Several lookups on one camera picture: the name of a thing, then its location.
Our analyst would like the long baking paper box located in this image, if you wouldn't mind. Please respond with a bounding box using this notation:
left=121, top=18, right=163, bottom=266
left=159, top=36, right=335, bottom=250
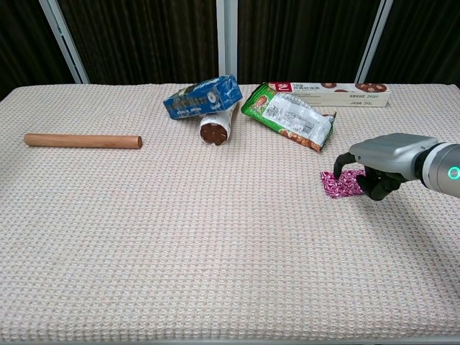
left=267, top=80, right=392, bottom=108

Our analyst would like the pink patterned square piece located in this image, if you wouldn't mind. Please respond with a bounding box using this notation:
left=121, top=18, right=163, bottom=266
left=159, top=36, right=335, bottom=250
left=320, top=169, right=368, bottom=199

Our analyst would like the wooden rolling pin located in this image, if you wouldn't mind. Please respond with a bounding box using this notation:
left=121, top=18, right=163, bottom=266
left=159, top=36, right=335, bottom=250
left=24, top=133, right=143, bottom=150

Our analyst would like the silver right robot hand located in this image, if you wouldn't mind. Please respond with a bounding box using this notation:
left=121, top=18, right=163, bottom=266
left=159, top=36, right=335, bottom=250
left=333, top=132, right=438, bottom=201

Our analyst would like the dark curtain panel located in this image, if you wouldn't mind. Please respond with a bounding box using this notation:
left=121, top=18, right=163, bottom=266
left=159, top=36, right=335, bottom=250
left=57, top=0, right=219, bottom=86
left=0, top=0, right=76, bottom=100
left=365, top=0, right=460, bottom=87
left=236, top=0, right=382, bottom=84

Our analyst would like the blue drink carton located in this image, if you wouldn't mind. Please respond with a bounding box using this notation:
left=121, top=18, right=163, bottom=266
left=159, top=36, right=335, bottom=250
left=162, top=74, right=243, bottom=121

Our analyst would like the white metal frame post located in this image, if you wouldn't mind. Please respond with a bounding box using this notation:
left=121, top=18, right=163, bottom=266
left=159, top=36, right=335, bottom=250
left=38, top=0, right=90, bottom=84
left=215, top=0, right=240, bottom=84
left=354, top=0, right=395, bottom=84

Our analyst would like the beige waffle tablecloth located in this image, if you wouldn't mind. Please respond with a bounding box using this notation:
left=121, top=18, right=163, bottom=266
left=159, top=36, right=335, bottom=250
left=0, top=83, right=460, bottom=342

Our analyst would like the green snack bag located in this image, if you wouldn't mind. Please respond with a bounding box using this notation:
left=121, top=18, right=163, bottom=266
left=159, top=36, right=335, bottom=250
left=240, top=82, right=337, bottom=153

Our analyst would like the white bottle with brown drink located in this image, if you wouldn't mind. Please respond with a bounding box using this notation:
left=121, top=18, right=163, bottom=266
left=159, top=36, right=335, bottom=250
left=199, top=103, right=241, bottom=147

